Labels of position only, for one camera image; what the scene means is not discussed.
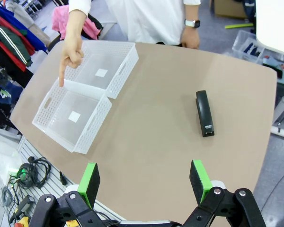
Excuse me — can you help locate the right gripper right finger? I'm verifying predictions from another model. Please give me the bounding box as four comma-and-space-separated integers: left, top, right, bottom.
183, 159, 267, 227

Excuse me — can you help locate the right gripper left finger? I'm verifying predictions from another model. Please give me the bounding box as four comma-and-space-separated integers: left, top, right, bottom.
32, 162, 107, 227

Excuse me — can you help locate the black stapler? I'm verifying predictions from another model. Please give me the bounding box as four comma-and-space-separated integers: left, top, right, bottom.
195, 90, 215, 138

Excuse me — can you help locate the person left forearm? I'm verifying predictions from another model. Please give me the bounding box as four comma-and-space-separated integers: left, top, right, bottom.
185, 4, 201, 21

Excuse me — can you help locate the person right forearm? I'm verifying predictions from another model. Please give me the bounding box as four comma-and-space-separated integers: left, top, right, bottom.
65, 10, 88, 43

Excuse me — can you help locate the person right hand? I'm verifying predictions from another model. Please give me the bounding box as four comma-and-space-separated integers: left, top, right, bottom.
58, 38, 85, 87

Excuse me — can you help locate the person left hand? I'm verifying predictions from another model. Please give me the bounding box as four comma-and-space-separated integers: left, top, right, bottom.
180, 26, 201, 50

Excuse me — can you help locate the white perforated plastic basket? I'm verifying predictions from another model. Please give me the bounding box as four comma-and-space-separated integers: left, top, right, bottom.
32, 79, 113, 154
62, 40, 140, 99

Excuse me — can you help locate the grey handheld tool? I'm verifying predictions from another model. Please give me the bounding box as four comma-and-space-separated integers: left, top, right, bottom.
9, 195, 36, 223

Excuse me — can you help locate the yellow red emergency stop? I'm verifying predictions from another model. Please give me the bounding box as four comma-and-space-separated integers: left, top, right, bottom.
15, 216, 29, 227

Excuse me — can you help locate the navy printed garment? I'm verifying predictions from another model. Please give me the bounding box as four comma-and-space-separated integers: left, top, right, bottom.
0, 80, 24, 105

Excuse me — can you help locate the white band wristwatch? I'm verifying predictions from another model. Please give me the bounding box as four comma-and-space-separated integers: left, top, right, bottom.
184, 19, 201, 29

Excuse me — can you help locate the green stick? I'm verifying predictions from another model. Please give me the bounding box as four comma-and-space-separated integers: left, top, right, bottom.
224, 23, 254, 30

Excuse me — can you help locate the green striped jacket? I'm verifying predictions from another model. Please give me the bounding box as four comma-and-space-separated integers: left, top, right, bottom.
0, 22, 34, 67

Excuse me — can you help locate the person torso white hoodie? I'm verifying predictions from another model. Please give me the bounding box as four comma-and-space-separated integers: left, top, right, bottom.
68, 0, 202, 46

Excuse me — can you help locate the pink cloth pile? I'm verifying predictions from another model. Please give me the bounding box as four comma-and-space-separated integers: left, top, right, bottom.
52, 5, 102, 41

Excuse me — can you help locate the blue garment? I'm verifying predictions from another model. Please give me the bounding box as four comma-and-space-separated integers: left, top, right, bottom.
0, 6, 48, 52

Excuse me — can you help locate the white background table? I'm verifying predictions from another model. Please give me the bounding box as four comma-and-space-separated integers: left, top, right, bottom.
255, 0, 284, 55

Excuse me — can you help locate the cardboard box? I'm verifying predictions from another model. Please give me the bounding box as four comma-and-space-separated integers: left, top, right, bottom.
214, 0, 249, 19

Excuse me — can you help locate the black cable bundle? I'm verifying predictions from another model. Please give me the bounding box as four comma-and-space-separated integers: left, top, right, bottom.
8, 157, 52, 189

